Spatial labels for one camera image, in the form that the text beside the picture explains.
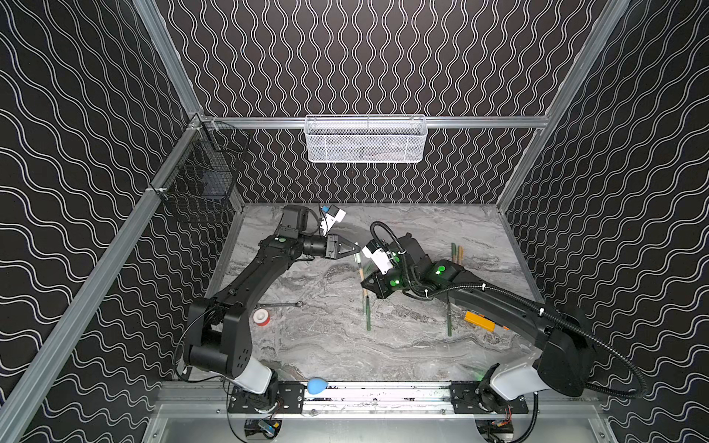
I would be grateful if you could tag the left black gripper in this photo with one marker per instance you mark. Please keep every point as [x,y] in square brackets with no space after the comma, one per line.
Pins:
[331,246]

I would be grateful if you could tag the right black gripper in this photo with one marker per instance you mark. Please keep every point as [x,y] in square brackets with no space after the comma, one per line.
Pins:
[374,281]

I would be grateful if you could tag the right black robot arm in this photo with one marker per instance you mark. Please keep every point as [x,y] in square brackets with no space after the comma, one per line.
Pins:
[566,348]

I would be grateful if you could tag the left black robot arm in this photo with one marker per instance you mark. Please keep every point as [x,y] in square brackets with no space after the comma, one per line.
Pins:
[218,336]

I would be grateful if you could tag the metal wrench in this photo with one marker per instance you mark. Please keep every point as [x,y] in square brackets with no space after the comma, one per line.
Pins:
[297,304]

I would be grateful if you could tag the red white tape roll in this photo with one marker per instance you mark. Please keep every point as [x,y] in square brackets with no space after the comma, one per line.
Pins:
[261,317]

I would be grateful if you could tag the orange yellow box cutter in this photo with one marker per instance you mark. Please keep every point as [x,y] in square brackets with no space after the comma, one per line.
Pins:
[482,322]

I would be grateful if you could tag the blue egg-shaped object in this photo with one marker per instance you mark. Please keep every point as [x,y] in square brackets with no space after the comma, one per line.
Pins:
[316,386]

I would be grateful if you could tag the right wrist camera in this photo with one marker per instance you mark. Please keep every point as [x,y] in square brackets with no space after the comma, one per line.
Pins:
[383,259]

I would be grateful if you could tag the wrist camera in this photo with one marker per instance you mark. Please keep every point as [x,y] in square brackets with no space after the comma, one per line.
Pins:
[330,215]
[383,259]

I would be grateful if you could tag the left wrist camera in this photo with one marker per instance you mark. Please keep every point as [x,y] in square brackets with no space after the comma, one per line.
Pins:
[330,215]

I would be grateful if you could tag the white wire mesh basket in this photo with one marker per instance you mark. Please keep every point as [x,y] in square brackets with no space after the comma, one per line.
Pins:
[359,139]

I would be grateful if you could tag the aluminium front rail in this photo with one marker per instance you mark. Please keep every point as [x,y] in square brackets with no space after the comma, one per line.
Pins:
[340,400]

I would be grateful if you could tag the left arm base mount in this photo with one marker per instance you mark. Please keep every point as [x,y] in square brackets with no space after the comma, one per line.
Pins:
[277,398]

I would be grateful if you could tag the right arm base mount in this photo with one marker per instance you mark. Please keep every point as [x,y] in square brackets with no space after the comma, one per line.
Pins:
[487,400]

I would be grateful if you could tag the black wire mesh basket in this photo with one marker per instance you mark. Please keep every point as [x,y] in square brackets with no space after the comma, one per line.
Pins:
[202,187]

